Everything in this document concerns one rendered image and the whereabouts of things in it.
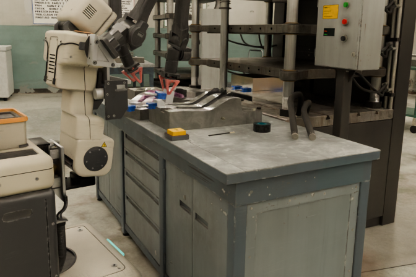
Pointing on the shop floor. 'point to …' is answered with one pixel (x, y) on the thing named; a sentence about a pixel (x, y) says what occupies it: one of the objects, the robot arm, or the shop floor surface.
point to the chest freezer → (6, 72)
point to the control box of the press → (348, 39)
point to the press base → (355, 130)
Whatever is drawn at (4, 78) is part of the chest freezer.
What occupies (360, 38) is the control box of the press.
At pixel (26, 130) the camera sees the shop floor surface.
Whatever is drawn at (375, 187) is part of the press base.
